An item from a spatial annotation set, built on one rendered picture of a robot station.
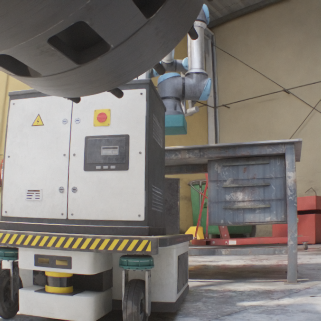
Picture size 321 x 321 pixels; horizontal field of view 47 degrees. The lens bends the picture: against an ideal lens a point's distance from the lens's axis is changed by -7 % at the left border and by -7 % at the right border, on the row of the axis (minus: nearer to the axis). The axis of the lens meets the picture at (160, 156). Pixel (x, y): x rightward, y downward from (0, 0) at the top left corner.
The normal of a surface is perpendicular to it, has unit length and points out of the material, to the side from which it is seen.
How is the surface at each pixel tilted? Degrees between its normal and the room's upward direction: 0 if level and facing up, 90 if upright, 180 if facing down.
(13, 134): 90
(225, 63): 90
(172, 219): 90
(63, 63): 171
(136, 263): 90
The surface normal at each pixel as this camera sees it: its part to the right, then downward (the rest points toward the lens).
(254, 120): -0.71, -0.14
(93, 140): -0.17, -0.18
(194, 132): 0.71, -0.13
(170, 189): 0.40, -0.17
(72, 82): 0.06, 0.98
